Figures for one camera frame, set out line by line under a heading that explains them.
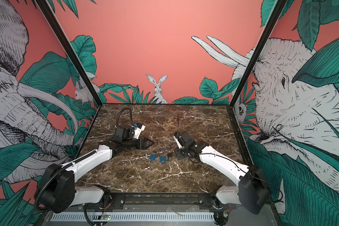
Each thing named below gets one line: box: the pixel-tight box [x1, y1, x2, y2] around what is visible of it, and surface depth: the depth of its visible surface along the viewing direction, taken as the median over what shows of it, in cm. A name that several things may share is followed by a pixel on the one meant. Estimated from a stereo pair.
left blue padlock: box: [149, 153, 157, 161], surface depth 92 cm
